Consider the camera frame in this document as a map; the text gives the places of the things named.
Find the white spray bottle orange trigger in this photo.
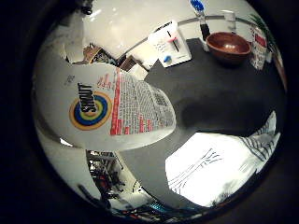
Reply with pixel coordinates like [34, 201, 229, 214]
[32, 46, 178, 153]

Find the white striped cloth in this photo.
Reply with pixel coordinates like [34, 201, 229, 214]
[164, 110, 282, 208]

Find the blue capped black bottle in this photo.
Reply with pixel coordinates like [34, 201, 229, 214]
[190, 0, 212, 42]

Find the cluttered workbench shelf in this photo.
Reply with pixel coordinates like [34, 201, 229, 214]
[81, 42, 148, 73]

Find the brown wooden bowl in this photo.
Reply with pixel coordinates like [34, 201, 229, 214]
[206, 31, 252, 65]

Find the clear drinking glass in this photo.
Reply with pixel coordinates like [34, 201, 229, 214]
[221, 10, 238, 33]

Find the red and white printed can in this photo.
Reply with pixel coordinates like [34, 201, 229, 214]
[249, 25, 269, 71]

